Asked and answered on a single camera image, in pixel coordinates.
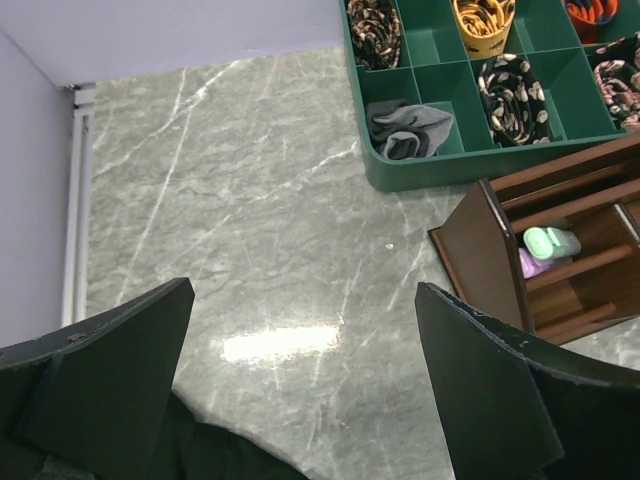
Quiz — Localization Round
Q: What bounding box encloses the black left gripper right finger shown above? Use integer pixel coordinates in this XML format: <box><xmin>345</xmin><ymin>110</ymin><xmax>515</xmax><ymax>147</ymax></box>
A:
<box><xmin>415</xmin><ymin>283</ymin><xmax>639</xmax><ymax>479</ymax></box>

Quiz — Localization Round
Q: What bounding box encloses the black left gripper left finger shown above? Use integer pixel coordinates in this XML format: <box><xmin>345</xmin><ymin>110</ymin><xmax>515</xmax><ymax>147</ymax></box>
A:
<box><xmin>1</xmin><ymin>278</ymin><xmax>194</xmax><ymax>470</ymax></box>

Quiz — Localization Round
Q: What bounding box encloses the black cloth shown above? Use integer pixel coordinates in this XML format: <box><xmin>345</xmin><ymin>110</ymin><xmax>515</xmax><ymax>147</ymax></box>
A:
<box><xmin>0</xmin><ymin>389</ymin><xmax>311</xmax><ymax>480</ymax></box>

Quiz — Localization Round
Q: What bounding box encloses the brown wooden desk organizer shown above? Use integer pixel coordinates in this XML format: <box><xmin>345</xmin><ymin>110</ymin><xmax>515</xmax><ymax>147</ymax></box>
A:
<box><xmin>430</xmin><ymin>134</ymin><xmax>639</xmax><ymax>345</ymax></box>

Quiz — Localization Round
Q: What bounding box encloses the green compartment tray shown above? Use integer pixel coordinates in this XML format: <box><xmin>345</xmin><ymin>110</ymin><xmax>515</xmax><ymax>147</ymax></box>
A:
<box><xmin>341</xmin><ymin>0</ymin><xmax>639</xmax><ymax>192</ymax></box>

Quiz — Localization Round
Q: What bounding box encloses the black white rolled tie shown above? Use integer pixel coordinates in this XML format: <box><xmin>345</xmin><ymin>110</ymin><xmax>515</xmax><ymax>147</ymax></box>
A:
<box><xmin>477</xmin><ymin>53</ymin><xmax>552</xmax><ymax>148</ymax></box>

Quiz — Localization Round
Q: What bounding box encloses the grey rolled cloth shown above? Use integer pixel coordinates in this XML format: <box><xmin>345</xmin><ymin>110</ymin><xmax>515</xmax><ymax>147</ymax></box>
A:
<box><xmin>365</xmin><ymin>100</ymin><xmax>454</xmax><ymax>161</ymax></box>

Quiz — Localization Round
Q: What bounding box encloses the pink black rolled tie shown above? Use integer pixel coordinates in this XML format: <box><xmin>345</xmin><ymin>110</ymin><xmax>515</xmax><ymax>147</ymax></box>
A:
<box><xmin>588</xmin><ymin>32</ymin><xmax>639</xmax><ymax>132</ymax></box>

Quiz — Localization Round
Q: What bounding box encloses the yellow rolled tie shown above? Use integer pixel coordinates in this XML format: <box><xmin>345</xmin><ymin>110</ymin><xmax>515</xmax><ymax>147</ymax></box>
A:
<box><xmin>452</xmin><ymin>0</ymin><xmax>516</xmax><ymax>59</ymax></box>

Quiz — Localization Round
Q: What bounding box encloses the orange black rolled tie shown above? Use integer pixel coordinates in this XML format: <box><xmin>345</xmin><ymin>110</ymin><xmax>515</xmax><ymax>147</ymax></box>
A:
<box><xmin>563</xmin><ymin>0</ymin><xmax>619</xmax><ymax>44</ymax></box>

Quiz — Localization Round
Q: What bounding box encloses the brown patterned rolled tie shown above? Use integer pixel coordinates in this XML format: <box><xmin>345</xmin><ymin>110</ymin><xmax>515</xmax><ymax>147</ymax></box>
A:
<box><xmin>346</xmin><ymin>0</ymin><xmax>401</xmax><ymax>70</ymax></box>

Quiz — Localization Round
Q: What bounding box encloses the aluminium rail frame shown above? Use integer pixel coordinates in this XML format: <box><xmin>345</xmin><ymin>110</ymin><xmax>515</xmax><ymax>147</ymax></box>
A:
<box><xmin>61</xmin><ymin>83</ymin><xmax>96</xmax><ymax>327</ymax></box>

